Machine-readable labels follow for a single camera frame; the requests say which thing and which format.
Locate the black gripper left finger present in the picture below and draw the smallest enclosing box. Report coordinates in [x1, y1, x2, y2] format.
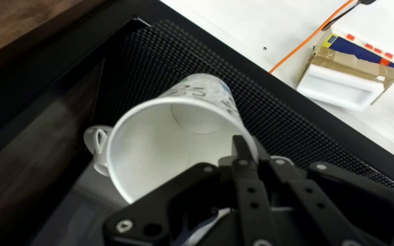
[102, 133, 277, 246]

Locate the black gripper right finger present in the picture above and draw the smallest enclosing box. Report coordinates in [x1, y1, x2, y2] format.
[252, 138, 394, 246]

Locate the white printed paper coffee cup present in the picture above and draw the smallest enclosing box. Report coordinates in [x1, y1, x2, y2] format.
[103, 72, 258, 206]

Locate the cardboard box with white tray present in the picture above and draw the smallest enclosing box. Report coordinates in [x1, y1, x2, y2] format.
[295, 47, 394, 113]

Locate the black mesh shelf liner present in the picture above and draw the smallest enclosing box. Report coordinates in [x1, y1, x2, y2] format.
[92, 17, 394, 196]

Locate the blue and orange flat box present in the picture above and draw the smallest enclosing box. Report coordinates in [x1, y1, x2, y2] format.
[315, 30, 394, 71]

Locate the black open wall shelf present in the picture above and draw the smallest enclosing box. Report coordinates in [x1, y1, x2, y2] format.
[0, 0, 394, 246]

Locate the orange cable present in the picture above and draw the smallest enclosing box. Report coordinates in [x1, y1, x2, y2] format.
[267, 0, 358, 75]

